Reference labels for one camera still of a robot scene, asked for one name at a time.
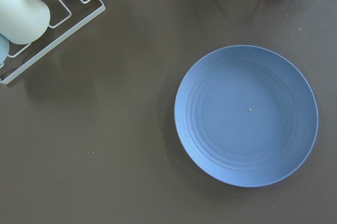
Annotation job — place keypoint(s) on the mint green cup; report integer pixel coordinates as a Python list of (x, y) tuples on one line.
[(24, 21)]

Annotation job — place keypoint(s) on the blue round plate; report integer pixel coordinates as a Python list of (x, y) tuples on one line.
[(246, 116)]

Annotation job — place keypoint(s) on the light blue cup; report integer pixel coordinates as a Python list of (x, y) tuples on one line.
[(4, 49)]

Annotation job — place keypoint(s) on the white wire cup rack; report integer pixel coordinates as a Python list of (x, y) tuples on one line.
[(67, 17)]

